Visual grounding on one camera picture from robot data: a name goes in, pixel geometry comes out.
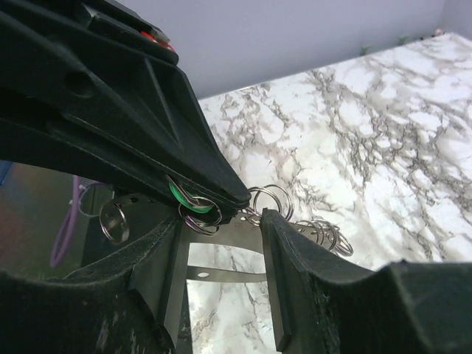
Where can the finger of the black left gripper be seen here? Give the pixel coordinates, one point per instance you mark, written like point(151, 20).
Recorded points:
point(102, 66)
point(37, 134)

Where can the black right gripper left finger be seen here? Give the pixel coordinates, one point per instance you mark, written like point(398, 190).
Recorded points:
point(128, 302)

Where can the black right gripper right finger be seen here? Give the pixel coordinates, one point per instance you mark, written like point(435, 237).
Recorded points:
point(321, 303)

